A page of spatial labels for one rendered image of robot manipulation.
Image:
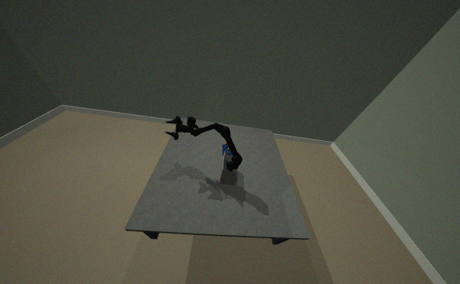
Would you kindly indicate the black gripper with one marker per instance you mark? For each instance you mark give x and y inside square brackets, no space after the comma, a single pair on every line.
[179,128]

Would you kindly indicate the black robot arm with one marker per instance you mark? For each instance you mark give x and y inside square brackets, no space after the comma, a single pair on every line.
[225,132]

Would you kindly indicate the blue circuit board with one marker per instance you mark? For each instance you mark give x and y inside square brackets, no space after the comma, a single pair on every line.
[226,148]

